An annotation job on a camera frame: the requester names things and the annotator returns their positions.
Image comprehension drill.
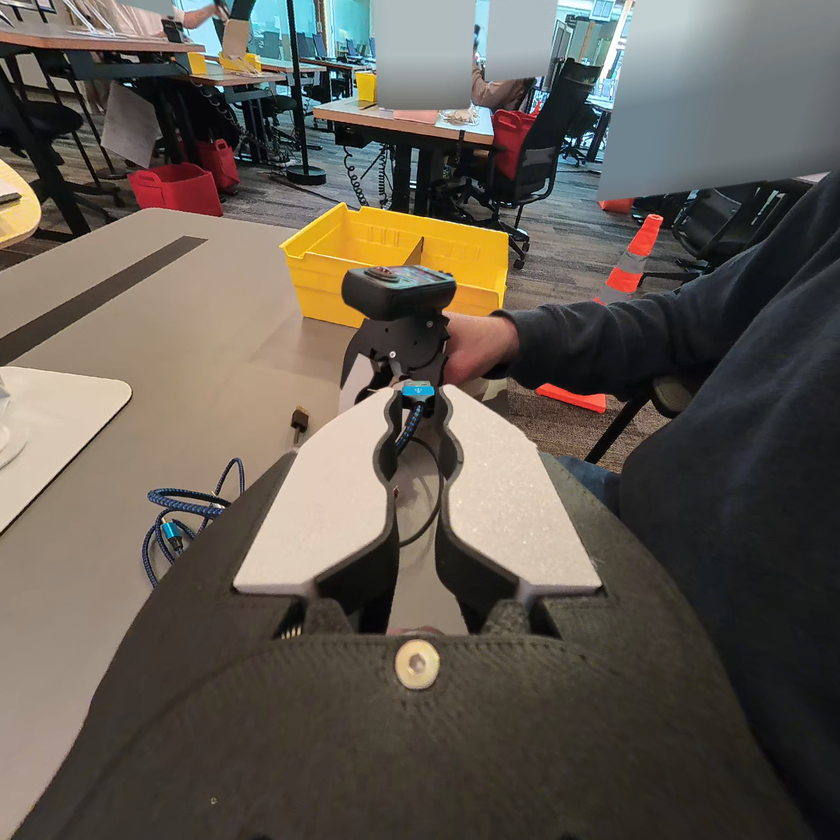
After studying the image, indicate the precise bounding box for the person's right hand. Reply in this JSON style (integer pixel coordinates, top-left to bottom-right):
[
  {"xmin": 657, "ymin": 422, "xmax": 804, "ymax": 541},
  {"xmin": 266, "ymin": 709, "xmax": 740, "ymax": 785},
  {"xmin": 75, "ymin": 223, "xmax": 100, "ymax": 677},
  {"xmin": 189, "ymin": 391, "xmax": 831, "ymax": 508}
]
[{"xmin": 444, "ymin": 310, "xmax": 523, "ymax": 388}]

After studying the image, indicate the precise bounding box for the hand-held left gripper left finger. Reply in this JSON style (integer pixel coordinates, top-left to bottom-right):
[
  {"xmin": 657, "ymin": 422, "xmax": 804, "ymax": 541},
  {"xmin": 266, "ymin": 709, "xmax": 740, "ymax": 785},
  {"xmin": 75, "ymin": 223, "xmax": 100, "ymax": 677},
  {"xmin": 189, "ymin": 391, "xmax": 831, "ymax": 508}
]
[{"xmin": 231, "ymin": 388, "xmax": 401, "ymax": 598}]

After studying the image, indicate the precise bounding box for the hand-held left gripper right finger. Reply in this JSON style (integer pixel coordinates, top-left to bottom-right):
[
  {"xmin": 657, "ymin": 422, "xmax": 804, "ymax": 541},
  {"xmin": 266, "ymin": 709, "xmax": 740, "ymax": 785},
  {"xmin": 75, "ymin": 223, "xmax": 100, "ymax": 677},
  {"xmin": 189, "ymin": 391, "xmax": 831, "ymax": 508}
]
[{"xmin": 437, "ymin": 385, "xmax": 605, "ymax": 601}]

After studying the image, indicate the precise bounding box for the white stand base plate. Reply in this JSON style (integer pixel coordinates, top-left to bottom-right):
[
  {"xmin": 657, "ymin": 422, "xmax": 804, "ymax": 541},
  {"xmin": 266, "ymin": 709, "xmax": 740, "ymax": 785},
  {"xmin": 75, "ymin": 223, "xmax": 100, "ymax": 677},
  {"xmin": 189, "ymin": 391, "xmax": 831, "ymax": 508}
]
[{"xmin": 0, "ymin": 365, "xmax": 132, "ymax": 535}]

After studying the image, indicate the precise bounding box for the black chair with red jacket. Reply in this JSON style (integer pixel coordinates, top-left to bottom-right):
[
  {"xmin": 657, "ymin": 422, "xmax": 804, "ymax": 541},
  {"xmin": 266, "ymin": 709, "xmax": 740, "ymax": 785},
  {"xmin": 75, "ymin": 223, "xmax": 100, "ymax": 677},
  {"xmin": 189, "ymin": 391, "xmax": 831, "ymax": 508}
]
[{"xmin": 453, "ymin": 59, "xmax": 605, "ymax": 270}]

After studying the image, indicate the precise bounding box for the black office chair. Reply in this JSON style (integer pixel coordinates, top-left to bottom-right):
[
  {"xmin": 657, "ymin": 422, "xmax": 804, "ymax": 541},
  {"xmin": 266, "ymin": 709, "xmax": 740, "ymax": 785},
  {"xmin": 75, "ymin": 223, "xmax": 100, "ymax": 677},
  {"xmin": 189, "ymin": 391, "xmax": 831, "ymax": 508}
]
[{"xmin": 676, "ymin": 182, "xmax": 815, "ymax": 263}]

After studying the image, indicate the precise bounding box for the person's right forearm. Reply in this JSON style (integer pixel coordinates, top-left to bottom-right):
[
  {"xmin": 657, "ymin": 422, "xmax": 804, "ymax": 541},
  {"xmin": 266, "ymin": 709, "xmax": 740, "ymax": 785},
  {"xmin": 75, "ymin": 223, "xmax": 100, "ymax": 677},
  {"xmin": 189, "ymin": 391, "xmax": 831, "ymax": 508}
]
[{"xmin": 497, "ymin": 243, "xmax": 840, "ymax": 397}]

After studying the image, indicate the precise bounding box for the long wooden desk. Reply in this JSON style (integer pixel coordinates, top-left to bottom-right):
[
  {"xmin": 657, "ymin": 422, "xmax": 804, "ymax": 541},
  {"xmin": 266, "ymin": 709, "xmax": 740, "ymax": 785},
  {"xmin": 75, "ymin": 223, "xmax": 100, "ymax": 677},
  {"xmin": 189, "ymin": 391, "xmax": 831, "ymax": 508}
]
[{"xmin": 0, "ymin": 24, "xmax": 287, "ymax": 185}]

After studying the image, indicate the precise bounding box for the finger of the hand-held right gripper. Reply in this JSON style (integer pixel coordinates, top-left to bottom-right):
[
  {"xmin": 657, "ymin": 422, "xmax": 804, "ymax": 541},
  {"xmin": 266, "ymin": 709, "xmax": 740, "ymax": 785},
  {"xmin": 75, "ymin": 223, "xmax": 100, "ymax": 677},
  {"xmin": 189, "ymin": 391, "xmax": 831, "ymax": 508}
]
[{"xmin": 336, "ymin": 352, "xmax": 382, "ymax": 421}]

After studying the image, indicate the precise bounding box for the black chair armrest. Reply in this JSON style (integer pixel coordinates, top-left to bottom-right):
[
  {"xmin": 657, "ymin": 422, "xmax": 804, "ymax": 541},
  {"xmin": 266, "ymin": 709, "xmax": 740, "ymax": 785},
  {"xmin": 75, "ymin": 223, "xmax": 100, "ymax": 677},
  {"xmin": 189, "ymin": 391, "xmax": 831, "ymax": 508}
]
[{"xmin": 584, "ymin": 374, "xmax": 703, "ymax": 464}]

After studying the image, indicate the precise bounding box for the red plastic tub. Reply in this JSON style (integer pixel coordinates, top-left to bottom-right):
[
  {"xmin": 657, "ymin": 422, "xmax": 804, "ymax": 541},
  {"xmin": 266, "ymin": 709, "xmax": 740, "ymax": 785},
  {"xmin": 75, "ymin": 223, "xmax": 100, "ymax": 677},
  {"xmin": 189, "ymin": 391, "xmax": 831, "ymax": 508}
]
[{"xmin": 128, "ymin": 162, "xmax": 224, "ymax": 219}]

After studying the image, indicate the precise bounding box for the dark grey hub cable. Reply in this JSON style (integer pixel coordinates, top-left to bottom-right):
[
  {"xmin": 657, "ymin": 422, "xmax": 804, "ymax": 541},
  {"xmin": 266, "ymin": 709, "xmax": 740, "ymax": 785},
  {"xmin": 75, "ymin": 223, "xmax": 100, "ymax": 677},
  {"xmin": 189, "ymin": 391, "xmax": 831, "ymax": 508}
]
[{"xmin": 289, "ymin": 405, "xmax": 447, "ymax": 550}]

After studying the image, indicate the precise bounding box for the blue braided usb cable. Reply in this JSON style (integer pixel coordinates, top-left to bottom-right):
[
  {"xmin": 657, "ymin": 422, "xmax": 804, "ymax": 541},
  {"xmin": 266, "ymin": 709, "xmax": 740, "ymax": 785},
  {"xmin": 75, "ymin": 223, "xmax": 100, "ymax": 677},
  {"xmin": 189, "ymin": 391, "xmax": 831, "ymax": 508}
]
[{"xmin": 142, "ymin": 378, "xmax": 441, "ymax": 588}]

